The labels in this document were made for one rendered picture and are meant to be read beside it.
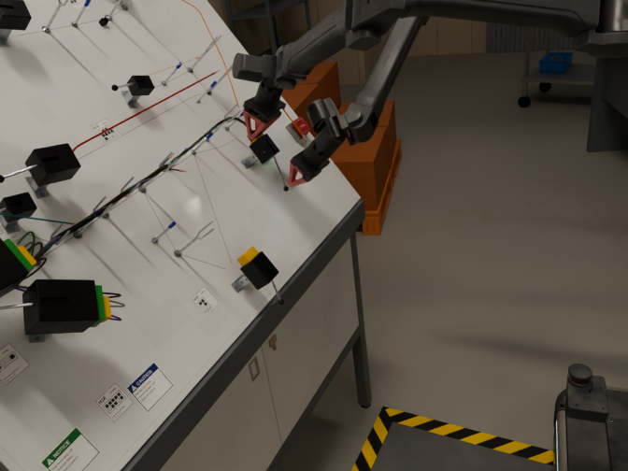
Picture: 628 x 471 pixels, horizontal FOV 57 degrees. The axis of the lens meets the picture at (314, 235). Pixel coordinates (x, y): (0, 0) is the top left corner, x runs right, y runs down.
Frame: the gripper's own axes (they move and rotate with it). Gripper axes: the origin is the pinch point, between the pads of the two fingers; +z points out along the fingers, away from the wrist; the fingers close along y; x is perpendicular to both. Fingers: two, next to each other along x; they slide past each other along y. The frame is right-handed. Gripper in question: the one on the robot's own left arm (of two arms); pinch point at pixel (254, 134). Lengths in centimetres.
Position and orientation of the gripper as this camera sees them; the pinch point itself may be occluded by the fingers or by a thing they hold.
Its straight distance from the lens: 147.0
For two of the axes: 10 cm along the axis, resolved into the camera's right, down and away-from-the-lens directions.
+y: -4.5, 4.4, -7.8
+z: -3.5, 7.1, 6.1
